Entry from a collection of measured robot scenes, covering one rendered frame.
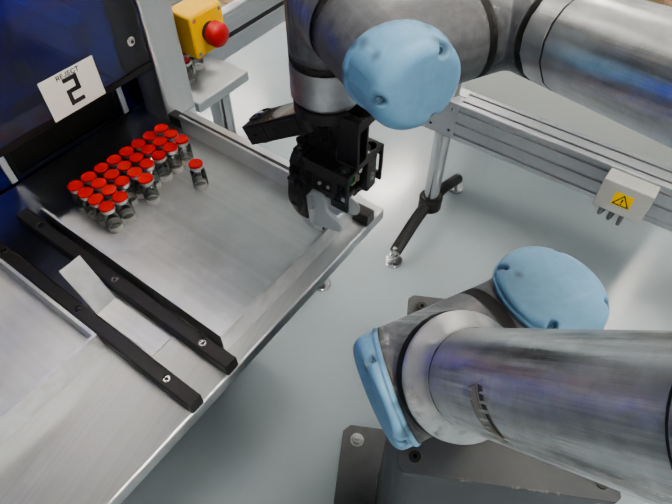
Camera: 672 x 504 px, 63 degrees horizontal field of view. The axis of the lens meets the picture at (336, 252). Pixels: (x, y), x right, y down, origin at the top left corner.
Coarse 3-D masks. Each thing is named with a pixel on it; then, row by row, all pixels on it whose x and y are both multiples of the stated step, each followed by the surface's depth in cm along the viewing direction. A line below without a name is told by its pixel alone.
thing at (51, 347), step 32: (0, 288) 70; (32, 288) 66; (0, 320) 67; (32, 320) 67; (64, 320) 67; (0, 352) 64; (32, 352) 64; (64, 352) 64; (96, 352) 63; (0, 384) 61; (32, 384) 61; (64, 384) 61; (0, 416) 56; (32, 416) 59
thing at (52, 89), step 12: (84, 60) 73; (60, 72) 71; (72, 72) 73; (84, 72) 74; (96, 72) 76; (48, 84) 71; (60, 84) 72; (72, 84) 74; (84, 84) 75; (96, 84) 77; (48, 96) 72; (60, 96) 73; (96, 96) 77; (60, 108) 74; (72, 108) 75
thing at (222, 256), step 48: (192, 144) 88; (192, 192) 81; (240, 192) 81; (96, 240) 75; (144, 240) 75; (192, 240) 75; (240, 240) 75; (288, 240) 75; (144, 288) 68; (192, 288) 70; (240, 288) 70; (240, 336) 66
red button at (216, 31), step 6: (210, 24) 86; (216, 24) 86; (222, 24) 87; (210, 30) 86; (216, 30) 86; (222, 30) 87; (228, 30) 88; (210, 36) 86; (216, 36) 87; (222, 36) 87; (228, 36) 89; (210, 42) 87; (216, 42) 87; (222, 42) 88
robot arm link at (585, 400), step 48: (384, 336) 52; (432, 336) 46; (480, 336) 41; (528, 336) 35; (576, 336) 31; (624, 336) 28; (384, 384) 48; (432, 384) 44; (480, 384) 37; (528, 384) 32; (576, 384) 28; (624, 384) 25; (384, 432) 54; (432, 432) 46; (480, 432) 39; (528, 432) 32; (576, 432) 28; (624, 432) 24; (624, 480) 26
